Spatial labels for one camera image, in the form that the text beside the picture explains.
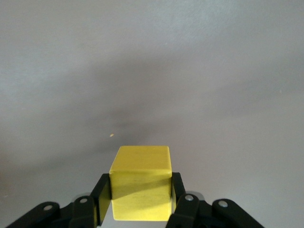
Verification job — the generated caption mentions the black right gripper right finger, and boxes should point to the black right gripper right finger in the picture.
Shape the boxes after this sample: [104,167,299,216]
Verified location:
[166,171,262,228]

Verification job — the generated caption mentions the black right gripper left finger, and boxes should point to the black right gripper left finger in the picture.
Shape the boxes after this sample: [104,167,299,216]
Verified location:
[7,173,112,228]

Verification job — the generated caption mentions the yellow wooden block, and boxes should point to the yellow wooden block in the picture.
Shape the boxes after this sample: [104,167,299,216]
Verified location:
[108,145,173,222]

